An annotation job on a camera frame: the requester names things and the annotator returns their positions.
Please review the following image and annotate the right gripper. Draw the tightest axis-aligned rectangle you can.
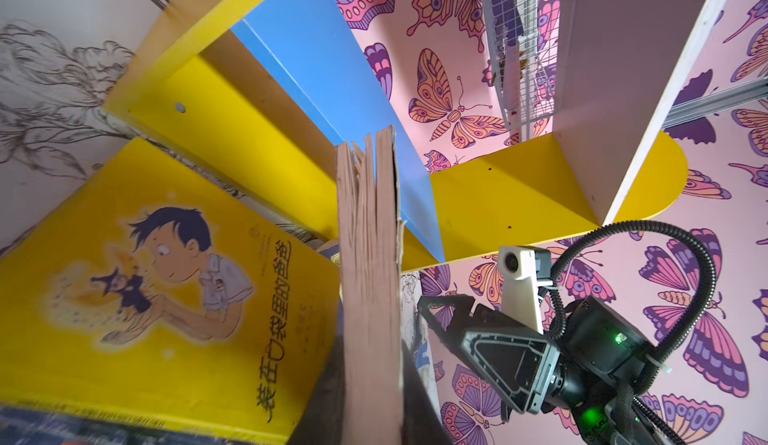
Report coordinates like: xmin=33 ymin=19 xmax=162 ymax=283
xmin=417 ymin=295 xmax=564 ymax=415

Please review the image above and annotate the yellow cartoon boy book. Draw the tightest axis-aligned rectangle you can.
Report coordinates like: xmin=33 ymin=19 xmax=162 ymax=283
xmin=1 ymin=139 xmax=339 ymax=444

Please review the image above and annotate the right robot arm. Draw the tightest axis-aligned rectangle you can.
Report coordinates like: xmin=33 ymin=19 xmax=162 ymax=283
xmin=418 ymin=220 xmax=717 ymax=444

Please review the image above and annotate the yellow pink blue bookshelf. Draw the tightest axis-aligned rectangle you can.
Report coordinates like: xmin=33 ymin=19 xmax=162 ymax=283
xmin=104 ymin=0 xmax=726 ymax=268

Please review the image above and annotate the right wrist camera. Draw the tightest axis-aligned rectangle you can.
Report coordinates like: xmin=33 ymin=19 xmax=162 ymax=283
xmin=497 ymin=246 xmax=553 ymax=334

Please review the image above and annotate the white wire basket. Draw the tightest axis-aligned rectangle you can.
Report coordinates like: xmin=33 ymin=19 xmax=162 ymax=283
xmin=482 ymin=0 xmax=561 ymax=143

